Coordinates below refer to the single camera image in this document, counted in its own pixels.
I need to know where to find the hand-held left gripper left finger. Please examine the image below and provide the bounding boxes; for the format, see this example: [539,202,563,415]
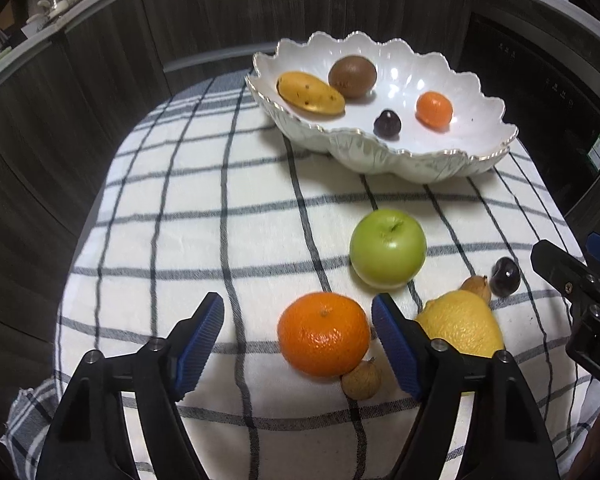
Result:
[35,291,226,480]

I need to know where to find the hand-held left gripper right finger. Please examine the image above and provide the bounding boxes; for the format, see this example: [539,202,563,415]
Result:
[371,292,561,480]

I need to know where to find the brown longan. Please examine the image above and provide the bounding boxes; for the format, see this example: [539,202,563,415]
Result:
[341,358,382,401]
[460,275,493,303]

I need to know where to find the dark purple plum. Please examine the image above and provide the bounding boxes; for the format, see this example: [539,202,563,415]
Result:
[373,109,401,138]
[490,256,522,297]

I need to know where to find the yellow lemon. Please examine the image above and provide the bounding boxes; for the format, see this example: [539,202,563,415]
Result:
[414,290,506,361]

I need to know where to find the large mandarin orange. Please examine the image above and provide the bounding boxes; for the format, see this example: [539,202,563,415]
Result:
[277,292,371,379]

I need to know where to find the green apple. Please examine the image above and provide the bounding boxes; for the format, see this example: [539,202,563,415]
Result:
[349,210,427,289]

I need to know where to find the white scalloped ceramic bowl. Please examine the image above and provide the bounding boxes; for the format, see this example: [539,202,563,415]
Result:
[245,31,520,183]

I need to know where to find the small mandarin orange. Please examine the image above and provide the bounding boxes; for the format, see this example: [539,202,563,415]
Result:
[415,91,454,128]

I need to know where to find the yellow mango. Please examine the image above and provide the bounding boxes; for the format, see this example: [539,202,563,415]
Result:
[277,71,346,117]

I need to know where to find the brown kiwi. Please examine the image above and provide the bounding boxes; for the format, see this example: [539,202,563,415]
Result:
[328,55,378,100]

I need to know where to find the white black checkered tablecloth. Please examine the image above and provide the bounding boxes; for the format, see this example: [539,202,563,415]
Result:
[0,67,600,480]

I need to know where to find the black built-in dishwasher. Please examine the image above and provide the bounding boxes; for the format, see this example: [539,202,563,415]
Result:
[455,10,600,211]

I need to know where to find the dark wood base cabinets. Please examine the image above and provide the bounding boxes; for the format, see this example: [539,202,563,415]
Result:
[0,0,600,361]

